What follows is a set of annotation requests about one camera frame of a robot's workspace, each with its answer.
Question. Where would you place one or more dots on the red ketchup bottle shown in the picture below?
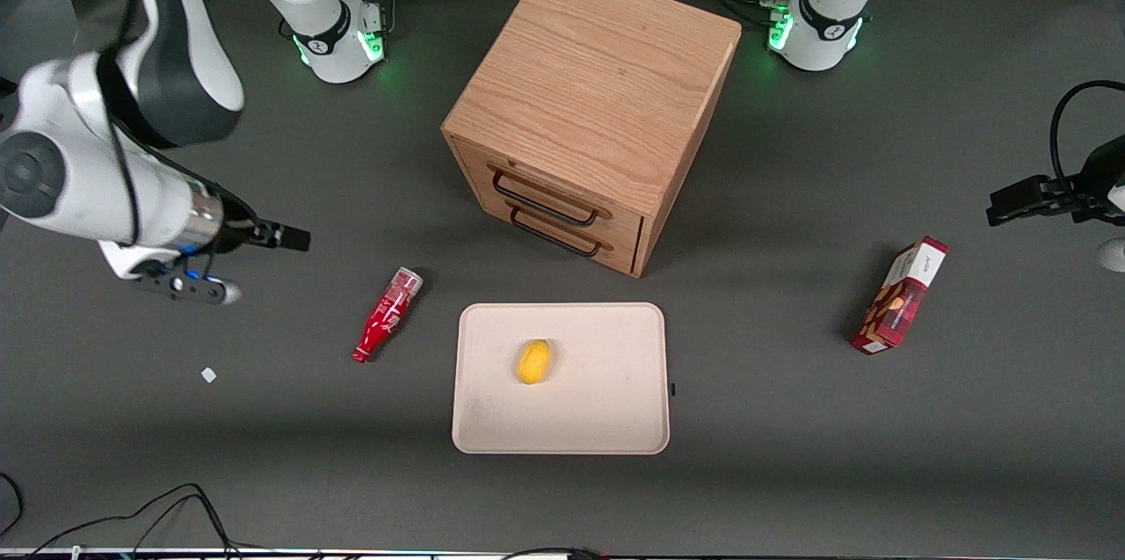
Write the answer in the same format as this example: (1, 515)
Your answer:
(384, 320)

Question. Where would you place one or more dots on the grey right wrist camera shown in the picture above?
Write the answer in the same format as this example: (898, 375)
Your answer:
(189, 286)

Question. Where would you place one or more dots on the red tartan cookie box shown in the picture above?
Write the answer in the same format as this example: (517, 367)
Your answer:
(898, 301)

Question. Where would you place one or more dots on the wooden drawer cabinet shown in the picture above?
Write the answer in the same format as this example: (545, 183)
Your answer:
(598, 85)

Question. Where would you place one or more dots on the yellow lemon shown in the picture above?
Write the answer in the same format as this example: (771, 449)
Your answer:
(533, 362)

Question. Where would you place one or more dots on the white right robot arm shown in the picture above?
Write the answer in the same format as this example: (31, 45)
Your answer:
(88, 191)

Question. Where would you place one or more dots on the wooden drawer front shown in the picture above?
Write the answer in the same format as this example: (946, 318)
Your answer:
(626, 262)
(628, 230)

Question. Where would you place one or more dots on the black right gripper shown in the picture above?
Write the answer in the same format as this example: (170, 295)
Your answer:
(235, 229)

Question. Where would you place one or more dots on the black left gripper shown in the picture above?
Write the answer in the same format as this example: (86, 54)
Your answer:
(1099, 182)

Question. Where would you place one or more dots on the beige plastic tray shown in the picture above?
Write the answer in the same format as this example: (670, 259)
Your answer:
(598, 402)

